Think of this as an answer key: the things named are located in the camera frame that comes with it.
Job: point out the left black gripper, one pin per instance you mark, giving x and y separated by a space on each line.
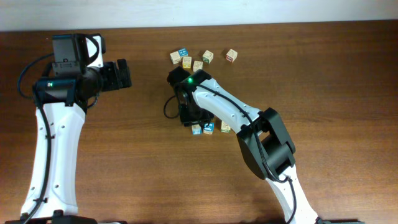
114 81

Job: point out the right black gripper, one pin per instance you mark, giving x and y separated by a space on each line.
186 120

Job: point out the blue baseball wood block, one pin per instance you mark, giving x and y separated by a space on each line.
196 129

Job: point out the blue number 5 block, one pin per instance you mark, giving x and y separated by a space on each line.
208 128

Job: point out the letter M wood block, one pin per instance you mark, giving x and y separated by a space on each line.
225 128

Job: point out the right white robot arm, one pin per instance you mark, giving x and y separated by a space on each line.
265 144

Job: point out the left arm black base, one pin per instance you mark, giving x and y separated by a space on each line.
62 219

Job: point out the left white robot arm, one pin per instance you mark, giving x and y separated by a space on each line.
61 106

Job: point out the wood block red E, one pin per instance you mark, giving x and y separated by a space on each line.
197 65

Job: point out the yellow letter K block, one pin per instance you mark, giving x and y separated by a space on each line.
187 62

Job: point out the wood block blue side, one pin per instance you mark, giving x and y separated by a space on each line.
175 57

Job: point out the green letter N block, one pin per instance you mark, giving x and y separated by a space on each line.
207 56

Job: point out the blue top wood block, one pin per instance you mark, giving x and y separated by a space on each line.
183 52

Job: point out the far red wood block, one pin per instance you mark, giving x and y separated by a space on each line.
231 55

